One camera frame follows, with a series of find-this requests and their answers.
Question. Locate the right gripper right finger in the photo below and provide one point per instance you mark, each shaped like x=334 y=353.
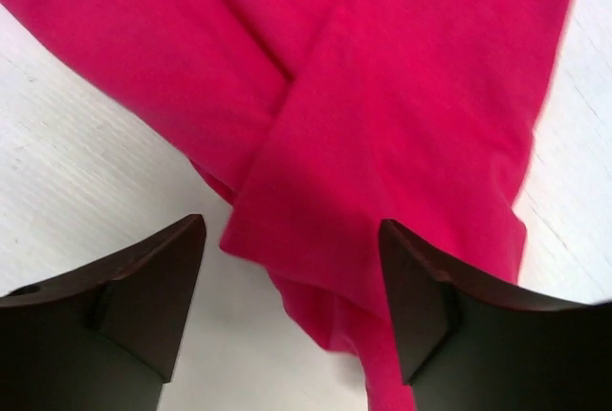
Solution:
x=467 y=340

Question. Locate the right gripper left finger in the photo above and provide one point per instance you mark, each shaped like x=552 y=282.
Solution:
x=105 y=336

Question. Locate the pink t-shirt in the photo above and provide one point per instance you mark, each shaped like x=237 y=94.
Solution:
x=318 y=119

